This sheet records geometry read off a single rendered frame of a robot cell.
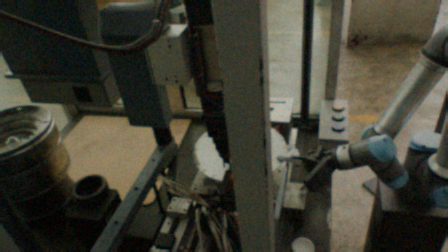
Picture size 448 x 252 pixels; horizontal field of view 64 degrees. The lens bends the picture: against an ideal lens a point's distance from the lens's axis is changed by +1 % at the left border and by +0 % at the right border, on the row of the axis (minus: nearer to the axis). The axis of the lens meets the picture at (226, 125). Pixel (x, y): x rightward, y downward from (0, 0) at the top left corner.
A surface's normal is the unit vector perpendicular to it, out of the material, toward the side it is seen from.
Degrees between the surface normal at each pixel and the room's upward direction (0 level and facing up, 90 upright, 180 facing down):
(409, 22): 90
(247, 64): 90
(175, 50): 90
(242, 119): 90
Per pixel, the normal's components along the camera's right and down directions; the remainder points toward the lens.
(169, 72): -0.25, 0.59
